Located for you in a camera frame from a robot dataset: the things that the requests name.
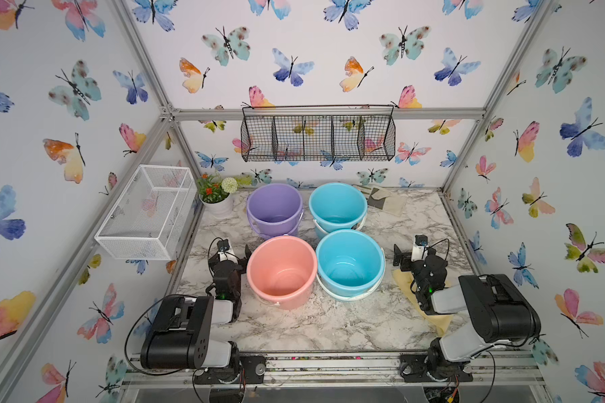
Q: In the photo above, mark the teal plastic bucket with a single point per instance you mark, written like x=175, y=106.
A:
x=351, y=264
x=336, y=206

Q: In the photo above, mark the purple plastic bucket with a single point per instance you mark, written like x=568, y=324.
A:
x=275, y=210

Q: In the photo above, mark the black wire wall basket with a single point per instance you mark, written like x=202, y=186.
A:
x=335, y=133

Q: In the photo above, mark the pink plastic bucket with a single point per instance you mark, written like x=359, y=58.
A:
x=282, y=272

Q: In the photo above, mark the white wire mesh basket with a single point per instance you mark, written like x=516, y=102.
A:
x=148, y=219

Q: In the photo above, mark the yellow microfiber cloth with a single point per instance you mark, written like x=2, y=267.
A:
x=422, y=299

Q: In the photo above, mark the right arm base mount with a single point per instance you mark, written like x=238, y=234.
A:
x=431, y=367

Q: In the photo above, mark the potted flower plant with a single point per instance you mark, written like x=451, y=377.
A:
x=216, y=193

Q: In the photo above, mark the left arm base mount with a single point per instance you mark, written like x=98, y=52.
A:
x=243, y=369

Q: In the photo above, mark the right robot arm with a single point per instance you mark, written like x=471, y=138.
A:
x=499, y=315

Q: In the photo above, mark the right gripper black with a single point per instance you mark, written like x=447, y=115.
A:
x=399, y=256

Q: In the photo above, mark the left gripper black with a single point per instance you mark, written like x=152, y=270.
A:
x=213, y=265

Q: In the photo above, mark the aluminium front rail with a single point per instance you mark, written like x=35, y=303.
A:
x=382, y=368

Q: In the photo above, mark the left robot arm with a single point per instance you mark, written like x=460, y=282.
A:
x=178, y=334

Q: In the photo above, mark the beige patterned folded cloth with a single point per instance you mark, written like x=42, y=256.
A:
x=383, y=200

